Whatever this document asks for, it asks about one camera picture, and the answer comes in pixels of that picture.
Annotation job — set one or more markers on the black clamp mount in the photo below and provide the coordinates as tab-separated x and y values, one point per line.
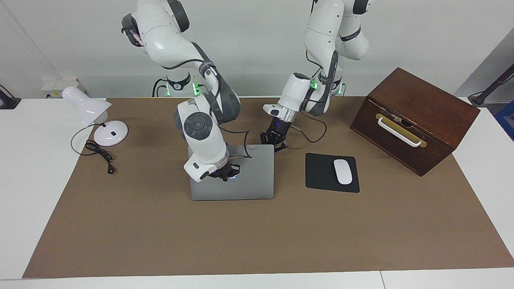
8	102

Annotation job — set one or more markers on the silver laptop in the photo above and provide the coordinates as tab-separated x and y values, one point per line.
249	180

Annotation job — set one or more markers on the white desk lamp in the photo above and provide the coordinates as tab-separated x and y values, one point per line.
90	108

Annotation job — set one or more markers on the white power strip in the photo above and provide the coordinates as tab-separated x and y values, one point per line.
52	86

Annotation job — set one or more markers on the black mouse pad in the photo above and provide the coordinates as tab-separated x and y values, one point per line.
319	172

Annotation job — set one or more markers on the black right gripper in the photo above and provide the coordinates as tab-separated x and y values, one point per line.
227	168

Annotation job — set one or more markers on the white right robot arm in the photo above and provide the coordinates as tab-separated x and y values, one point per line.
200	136

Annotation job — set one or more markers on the brown table mat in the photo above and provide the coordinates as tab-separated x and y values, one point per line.
241	241

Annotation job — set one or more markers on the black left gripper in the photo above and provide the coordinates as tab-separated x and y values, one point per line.
275	130

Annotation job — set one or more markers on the blue crate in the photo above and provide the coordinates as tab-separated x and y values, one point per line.
506	120

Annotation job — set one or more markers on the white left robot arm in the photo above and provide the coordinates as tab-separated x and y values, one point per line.
321	40

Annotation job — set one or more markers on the white computer mouse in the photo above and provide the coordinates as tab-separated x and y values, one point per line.
343	171

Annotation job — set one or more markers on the dark wooden box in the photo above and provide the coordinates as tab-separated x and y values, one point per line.
433	108

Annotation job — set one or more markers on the black stand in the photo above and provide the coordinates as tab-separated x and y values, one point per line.
488	93

